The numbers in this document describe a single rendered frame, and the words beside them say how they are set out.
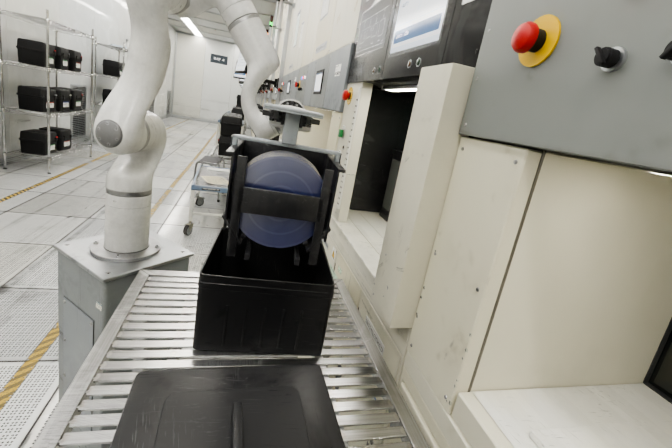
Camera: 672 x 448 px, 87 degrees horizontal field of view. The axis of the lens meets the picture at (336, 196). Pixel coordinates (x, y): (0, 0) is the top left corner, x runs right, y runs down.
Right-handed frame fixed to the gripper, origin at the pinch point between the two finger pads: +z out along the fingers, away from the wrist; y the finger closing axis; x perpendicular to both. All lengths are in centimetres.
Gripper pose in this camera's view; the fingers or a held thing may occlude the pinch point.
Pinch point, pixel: (292, 118)
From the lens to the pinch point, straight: 79.2
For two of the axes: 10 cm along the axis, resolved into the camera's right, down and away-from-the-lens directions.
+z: 1.5, 2.6, -9.6
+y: -9.7, -1.4, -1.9
